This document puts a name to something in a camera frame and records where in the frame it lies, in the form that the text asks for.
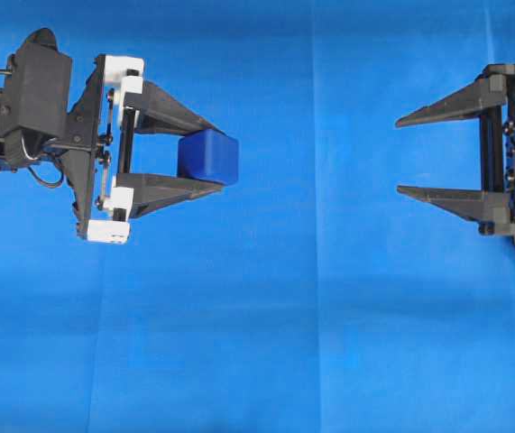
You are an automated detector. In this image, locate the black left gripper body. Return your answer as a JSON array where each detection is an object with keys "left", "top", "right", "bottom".
[{"left": 60, "top": 54, "right": 144, "bottom": 244}]

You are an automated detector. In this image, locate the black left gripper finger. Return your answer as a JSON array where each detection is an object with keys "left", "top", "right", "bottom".
[
  {"left": 133, "top": 80, "right": 221, "bottom": 135},
  {"left": 116, "top": 173, "right": 224, "bottom": 219}
]

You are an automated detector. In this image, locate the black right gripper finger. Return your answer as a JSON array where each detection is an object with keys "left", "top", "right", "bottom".
[
  {"left": 395, "top": 74, "right": 507, "bottom": 127},
  {"left": 397, "top": 186, "right": 510, "bottom": 235}
]

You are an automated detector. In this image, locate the blue block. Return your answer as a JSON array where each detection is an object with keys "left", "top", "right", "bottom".
[{"left": 177, "top": 129, "right": 239, "bottom": 186}]

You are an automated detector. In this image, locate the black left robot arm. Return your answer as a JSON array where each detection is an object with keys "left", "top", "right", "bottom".
[{"left": 0, "top": 43, "right": 238, "bottom": 244}]

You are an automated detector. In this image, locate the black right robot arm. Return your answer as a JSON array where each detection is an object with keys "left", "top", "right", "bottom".
[{"left": 395, "top": 63, "right": 515, "bottom": 245}]

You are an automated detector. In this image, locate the blue table cloth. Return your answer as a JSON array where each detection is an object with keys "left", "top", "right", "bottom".
[{"left": 0, "top": 1, "right": 515, "bottom": 432}]

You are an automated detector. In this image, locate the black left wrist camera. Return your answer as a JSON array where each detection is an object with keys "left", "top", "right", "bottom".
[{"left": 0, "top": 28, "right": 72, "bottom": 169}]

